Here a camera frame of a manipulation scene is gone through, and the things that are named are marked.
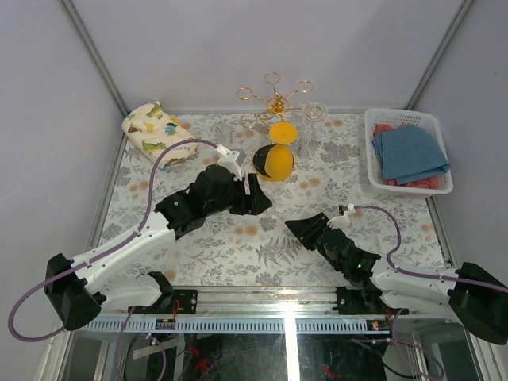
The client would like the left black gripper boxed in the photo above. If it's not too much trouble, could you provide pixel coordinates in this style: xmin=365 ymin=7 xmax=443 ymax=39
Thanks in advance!
xmin=206 ymin=175 xmax=273 ymax=218

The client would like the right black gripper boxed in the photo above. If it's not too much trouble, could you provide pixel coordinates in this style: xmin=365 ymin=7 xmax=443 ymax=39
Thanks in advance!
xmin=285 ymin=213 xmax=344 ymax=272

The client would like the yellow plastic goblet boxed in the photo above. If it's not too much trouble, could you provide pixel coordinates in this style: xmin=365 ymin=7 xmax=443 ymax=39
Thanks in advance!
xmin=264 ymin=121 xmax=298 ymax=181

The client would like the slim clear champagne flute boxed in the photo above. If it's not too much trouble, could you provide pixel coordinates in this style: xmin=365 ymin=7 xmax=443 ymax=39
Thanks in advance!
xmin=297 ymin=102 xmax=328 ymax=160

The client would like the gold wine glass rack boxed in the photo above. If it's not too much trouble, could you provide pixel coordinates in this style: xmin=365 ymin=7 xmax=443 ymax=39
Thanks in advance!
xmin=236 ymin=71 xmax=314 ymax=183

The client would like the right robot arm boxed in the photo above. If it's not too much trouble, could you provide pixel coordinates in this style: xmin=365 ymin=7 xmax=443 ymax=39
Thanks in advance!
xmin=285 ymin=214 xmax=507 ymax=345

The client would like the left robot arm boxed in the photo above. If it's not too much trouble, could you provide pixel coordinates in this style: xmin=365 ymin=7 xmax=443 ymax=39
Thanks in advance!
xmin=44 ymin=165 xmax=272 ymax=331

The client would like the tall clear flute glass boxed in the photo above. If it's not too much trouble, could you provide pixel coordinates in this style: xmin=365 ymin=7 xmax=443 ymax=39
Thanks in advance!
xmin=215 ymin=125 xmax=233 ymax=147

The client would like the floral table mat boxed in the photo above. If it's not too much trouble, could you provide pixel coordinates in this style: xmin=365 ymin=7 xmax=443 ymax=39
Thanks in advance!
xmin=101 ymin=114 xmax=445 ymax=287

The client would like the white plastic basket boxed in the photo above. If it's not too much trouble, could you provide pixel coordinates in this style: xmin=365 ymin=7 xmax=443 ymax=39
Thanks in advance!
xmin=364 ymin=108 xmax=453 ymax=198

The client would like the dinosaur print cloth bag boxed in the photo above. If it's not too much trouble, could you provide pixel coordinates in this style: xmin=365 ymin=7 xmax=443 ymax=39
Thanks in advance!
xmin=121 ymin=101 xmax=194 ymax=164

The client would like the blue folded cloth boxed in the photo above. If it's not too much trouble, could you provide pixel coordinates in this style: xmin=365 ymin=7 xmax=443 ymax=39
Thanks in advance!
xmin=371 ymin=125 xmax=452 ymax=186

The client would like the red cloth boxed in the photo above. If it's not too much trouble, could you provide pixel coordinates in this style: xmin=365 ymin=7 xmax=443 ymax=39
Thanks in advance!
xmin=372 ymin=122 xmax=442 ymax=191

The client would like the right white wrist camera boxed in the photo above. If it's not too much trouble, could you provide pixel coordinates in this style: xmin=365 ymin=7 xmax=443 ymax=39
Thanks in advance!
xmin=327 ymin=203 xmax=356 ymax=229

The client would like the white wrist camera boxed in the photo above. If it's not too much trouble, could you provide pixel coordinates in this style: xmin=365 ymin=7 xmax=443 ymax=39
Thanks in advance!
xmin=327 ymin=203 xmax=356 ymax=229
xmin=215 ymin=144 xmax=246 ymax=181

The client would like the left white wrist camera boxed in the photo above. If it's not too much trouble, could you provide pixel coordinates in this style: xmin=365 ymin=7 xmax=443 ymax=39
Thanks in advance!
xmin=215 ymin=144 xmax=246 ymax=181

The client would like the aluminium front rail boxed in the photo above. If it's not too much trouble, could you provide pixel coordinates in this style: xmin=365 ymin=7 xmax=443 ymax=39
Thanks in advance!
xmin=59 ymin=285 xmax=487 ymax=334

